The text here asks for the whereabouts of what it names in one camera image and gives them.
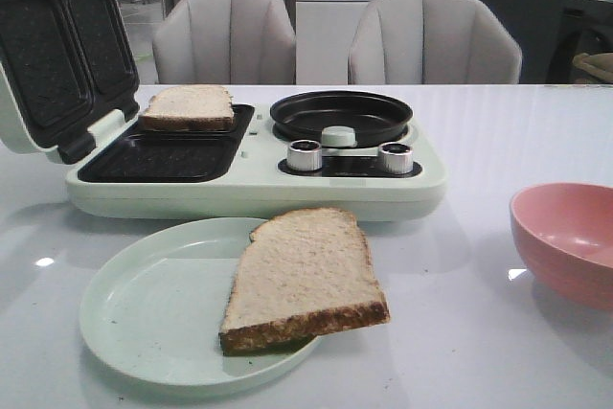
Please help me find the pink bowl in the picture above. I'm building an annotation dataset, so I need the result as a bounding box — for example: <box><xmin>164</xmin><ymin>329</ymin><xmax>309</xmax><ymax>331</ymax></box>
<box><xmin>510</xmin><ymin>182</ymin><xmax>612</xmax><ymax>311</ymax></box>

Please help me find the right silver control knob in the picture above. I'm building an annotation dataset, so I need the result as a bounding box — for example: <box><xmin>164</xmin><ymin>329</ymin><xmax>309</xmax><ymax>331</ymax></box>
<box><xmin>376</xmin><ymin>142</ymin><xmax>414</xmax><ymax>175</ymax></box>

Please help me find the light green round plate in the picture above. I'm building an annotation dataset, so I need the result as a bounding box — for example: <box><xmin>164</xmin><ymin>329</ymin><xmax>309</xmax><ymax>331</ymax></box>
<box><xmin>79</xmin><ymin>217</ymin><xmax>319</xmax><ymax>396</ymax></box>

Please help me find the bread slice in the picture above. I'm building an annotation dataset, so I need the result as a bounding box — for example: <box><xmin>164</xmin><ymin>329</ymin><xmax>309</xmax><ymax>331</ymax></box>
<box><xmin>139</xmin><ymin>84</ymin><xmax>234</xmax><ymax>131</ymax></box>
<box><xmin>219</xmin><ymin>208</ymin><xmax>390</xmax><ymax>354</ymax></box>

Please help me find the left silver control knob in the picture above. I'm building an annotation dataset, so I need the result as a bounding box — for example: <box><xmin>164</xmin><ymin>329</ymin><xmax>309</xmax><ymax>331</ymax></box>
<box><xmin>285</xmin><ymin>140</ymin><xmax>323</xmax><ymax>172</ymax></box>

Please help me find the green sandwich maker lid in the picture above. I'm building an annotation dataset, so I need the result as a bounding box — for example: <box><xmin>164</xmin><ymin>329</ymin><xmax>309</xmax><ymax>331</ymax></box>
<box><xmin>1</xmin><ymin>0</ymin><xmax>139</xmax><ymax>164</ymax></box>

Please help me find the silver control knob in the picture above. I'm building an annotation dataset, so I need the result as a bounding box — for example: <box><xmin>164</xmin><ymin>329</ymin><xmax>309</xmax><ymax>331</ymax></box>
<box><xmin>376</xmin><ymin>142</ymin><xmax>414</xmax><ymax>175</ymax></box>
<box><xmin>285</xmin><ymin>140</ymin><xmax>323</xmax><ymax>172</ymax></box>

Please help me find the green breakfast maker base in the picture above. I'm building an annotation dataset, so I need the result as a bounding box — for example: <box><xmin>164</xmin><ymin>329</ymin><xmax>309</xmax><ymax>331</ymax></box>
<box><xmin>66</xmin><ymin>103</ymin><xmax>446</xmax><ymax>221</ymax></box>

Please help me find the left grey upholstered chair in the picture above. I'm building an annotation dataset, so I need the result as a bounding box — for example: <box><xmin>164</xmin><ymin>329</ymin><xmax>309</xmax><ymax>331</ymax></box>
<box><xmin>152</xmin><ymin>0</ymin><xmax>296</xmax><ymax>84</ymax></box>

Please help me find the beige cushion at right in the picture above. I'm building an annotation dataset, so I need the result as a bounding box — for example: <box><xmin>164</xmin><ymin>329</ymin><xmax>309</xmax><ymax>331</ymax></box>
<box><xmin>572</xmin><ymin>53</ymin><xmax>612</xmax><ymax>84</ymax></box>

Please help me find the black round frying pan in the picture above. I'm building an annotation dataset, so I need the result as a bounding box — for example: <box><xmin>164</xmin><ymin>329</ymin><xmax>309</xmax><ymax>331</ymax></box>
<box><xmin>270</xmin><ymin>90</ymin><xmax>413</xmax><ymax>148</ymax></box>

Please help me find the grey upholstered chair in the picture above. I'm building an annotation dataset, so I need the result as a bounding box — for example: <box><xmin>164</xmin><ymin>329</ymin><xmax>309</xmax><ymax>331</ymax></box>
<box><xmin>152</xmin><ymin>0</ymin><xmax>296</xmax><ymax>84</ymax></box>
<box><xmin>348</xmin><ymin>0</ymin><xmax>522</xmax><ymax>85</ymax></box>

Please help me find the right grey upholstered chair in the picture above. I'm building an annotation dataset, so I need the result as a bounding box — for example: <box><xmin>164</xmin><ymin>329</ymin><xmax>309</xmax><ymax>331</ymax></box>
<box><xmin>348</xmin><ymin>0</ymin><xmax>522</xmax><ymax>85</ymax></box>

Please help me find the dark appliance at right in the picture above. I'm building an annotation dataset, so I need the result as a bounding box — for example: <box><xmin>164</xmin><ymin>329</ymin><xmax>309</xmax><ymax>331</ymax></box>
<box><xmin>546</xmin><ymin>0</ymin><xmax>612</xmax><ymax>83</ymax></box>

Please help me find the white cabinet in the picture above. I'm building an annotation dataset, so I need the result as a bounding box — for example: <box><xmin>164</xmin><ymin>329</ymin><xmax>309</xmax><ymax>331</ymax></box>
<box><xmin>295</xmin><ymin>0</ymin><xmax>372</xmax><ymax>84</ymax></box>

